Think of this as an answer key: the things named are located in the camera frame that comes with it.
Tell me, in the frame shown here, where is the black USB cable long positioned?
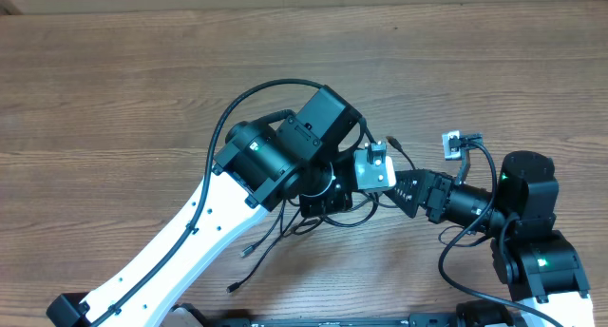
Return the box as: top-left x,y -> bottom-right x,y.
362,136 -> 416,209

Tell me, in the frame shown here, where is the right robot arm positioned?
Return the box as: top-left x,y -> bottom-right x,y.
387,150 -> 595,326

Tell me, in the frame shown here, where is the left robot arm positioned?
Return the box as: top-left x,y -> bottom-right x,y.
47,80 -> 366,326

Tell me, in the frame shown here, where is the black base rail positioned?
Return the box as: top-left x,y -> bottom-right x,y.
165,302 -> 462,327

